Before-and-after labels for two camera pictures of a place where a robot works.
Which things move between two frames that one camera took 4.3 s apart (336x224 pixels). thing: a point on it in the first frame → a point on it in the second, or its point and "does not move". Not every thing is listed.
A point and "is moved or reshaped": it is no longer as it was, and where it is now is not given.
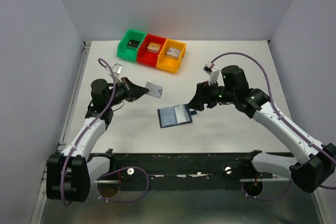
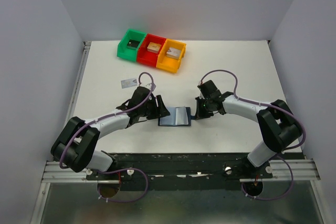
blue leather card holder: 175,115 does not move
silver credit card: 155,90 is moved or reshaped
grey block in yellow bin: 174,53 does not move
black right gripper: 202,95 → 199,114
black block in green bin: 133,44 does not move
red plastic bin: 146,57 does not move
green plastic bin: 123,51 does not move
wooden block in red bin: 153,47 does not move
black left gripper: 136,92 → 162,110
